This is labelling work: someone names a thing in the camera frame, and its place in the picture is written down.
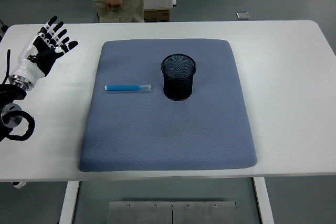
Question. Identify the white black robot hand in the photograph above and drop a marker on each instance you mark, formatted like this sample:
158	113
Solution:
27	65

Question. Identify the blue marker with clear cap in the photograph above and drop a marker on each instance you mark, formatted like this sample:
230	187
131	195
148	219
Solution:
123	87

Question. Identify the person's hand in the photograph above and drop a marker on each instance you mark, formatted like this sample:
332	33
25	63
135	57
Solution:
113	3

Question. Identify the black mesh pen holder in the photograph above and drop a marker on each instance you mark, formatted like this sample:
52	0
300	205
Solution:
178	87

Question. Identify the small white black object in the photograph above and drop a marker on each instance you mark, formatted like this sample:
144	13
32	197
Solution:
19	185

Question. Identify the brown cardboard box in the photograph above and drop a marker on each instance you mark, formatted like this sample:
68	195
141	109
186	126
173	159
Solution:
157	15

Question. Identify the white table leg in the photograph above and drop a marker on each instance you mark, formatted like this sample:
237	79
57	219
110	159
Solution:
263	203
68	203

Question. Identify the blue-grey textured mat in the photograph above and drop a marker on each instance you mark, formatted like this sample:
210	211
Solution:
168	129

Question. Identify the grey floor socket plate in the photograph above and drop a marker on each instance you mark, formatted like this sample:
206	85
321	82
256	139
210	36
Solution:
242	15

